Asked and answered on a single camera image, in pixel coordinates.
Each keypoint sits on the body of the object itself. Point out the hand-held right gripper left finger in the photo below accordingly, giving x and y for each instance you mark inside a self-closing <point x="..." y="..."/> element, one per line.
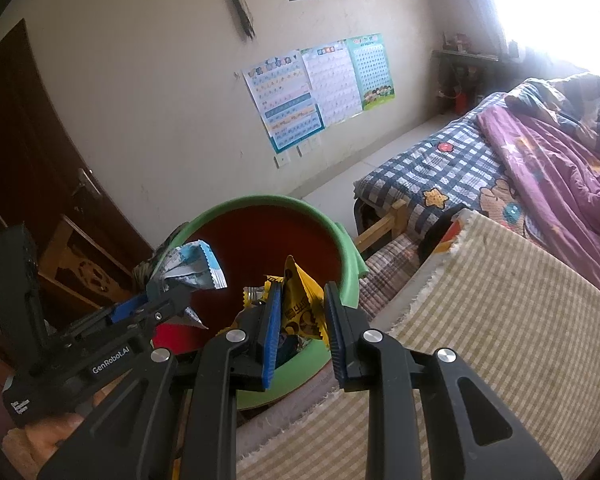
<point x="272" y="345"/>

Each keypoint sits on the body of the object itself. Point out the black bag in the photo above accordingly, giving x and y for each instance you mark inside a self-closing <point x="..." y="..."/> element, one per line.
<point x="434" y="240"/>

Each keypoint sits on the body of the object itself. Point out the blue checked bed sheet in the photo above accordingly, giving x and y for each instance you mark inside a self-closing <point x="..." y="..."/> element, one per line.
<point x="429" y="170"/>

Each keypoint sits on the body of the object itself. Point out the purple quilt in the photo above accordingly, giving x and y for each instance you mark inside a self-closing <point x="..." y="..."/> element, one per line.
<point x="554" y="190"/>

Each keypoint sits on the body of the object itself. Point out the carved wooden chair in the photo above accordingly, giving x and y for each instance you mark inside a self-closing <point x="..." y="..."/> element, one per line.
<point x="80" y="260"/>

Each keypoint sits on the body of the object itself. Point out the blue and white wrapper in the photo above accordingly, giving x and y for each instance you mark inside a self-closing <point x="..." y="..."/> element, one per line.
<point x="190" y="270"/>

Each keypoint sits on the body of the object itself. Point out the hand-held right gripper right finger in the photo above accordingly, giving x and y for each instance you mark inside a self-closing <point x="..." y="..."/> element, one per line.
<point x="337" y="345"/>

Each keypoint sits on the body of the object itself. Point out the camouflage cushion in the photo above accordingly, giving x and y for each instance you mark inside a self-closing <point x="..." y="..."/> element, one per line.
<point x="145" y="270"/>

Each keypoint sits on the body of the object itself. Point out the blue patchwork quilt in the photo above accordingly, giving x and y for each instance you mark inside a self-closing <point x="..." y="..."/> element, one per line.
<point x="564" y="105"/>

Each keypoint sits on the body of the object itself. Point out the plaid seat pad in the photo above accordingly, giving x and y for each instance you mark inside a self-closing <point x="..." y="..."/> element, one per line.
<point x="389" y="270"/>

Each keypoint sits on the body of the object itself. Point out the green chart poster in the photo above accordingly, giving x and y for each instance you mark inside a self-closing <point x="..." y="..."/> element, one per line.
<point x="372" y="70"/>

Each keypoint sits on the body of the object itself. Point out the white chart poster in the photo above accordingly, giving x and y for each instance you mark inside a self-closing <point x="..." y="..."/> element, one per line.
<point x="332" y="85"/>

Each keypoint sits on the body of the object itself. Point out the white wall socket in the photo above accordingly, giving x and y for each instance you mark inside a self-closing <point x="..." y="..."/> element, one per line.
<point x="310" y="144"/>
<point x="282" y="161"/>

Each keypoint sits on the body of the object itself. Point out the blue chart poster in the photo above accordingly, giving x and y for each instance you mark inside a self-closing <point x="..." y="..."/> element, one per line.
<point x="285" y="105"/>

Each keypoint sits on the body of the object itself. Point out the window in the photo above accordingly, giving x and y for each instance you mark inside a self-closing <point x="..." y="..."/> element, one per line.
<point x="544" y="10"/>

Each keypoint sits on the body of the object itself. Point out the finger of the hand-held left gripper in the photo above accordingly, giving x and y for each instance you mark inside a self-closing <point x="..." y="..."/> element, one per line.
<point x="165" y="305"/>
<point x="125" y="310"/>

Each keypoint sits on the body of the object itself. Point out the dark wooden door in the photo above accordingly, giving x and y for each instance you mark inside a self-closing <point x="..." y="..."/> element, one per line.
<point x="30" y="150"/>

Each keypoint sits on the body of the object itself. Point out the person's left hand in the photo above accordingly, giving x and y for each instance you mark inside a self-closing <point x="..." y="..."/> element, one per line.
<point x="45" y="435"/>

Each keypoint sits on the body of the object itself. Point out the wooden bed frame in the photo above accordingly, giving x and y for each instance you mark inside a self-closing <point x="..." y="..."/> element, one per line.
<point x="384" y="225"/>

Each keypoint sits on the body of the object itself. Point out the yellow snack wrapper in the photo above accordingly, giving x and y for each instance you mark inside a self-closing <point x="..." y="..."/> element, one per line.
<point x="302" y="305"/>

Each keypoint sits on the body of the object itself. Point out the red container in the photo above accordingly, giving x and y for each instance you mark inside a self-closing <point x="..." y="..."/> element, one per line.
<point x="462" y="101"/>

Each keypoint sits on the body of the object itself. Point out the beige checked tablecloth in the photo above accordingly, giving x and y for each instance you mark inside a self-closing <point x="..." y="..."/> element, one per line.
<point x="479" y="335"/>

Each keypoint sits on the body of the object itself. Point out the red bucket with green rim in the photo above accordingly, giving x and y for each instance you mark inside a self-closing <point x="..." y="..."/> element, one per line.
<point x="260" y="240"/>

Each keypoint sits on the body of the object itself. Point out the cluttered wall shelf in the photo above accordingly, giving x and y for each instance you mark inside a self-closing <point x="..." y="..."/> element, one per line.
<point x="464" y="60"/>

